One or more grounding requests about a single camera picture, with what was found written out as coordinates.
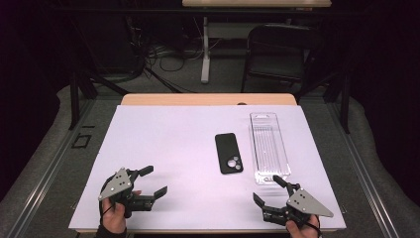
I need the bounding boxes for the person's right hand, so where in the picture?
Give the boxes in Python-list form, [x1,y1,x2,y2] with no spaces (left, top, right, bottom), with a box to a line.
[285,214,321,238]

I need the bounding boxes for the white table board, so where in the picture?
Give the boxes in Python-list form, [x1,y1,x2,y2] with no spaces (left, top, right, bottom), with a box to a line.
[67,104,348,233]

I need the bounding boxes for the person's left hand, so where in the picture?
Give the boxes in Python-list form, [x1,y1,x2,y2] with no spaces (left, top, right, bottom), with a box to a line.
[100,189,143,234]

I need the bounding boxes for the black metal stand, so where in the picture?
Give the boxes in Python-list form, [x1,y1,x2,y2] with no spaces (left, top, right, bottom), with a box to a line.
[296,63,353,135]
[66,9,131,131]

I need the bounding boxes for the wooden table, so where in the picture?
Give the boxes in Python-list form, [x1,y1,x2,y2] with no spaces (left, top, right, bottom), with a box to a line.
[120,92,298,107]

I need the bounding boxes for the metal floor rail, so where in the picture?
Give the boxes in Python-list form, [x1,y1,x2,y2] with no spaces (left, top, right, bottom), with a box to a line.
[9,98,97,238]
[325,98,401,238]

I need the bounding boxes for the black floor socket frame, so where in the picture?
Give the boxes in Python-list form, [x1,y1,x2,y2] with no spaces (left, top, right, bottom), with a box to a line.
[71,133,93,150]

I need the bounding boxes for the clear plastic package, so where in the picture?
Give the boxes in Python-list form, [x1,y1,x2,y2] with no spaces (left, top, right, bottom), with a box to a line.
[248,111,292,186]

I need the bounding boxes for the black folding chair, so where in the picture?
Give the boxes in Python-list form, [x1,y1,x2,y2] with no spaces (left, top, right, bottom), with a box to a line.
[240,23,327,95]

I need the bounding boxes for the black wrist strap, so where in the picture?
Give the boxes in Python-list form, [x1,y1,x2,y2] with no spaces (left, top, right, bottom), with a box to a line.
[305,214,323,238]
[98,197,118,230]

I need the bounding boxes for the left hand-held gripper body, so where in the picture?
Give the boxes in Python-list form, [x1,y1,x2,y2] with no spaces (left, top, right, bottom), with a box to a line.
[98,167,157,219]

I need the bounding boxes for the white-legged desk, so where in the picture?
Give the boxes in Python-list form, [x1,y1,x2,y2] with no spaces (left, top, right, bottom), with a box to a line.
[181,0,333,84]

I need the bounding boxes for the tangle of black cables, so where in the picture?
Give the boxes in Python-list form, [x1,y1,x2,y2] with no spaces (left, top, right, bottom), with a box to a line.
[131,18,206,94]

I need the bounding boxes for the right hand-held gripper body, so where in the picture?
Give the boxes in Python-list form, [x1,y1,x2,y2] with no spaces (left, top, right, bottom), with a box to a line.
[262,183,335,229]

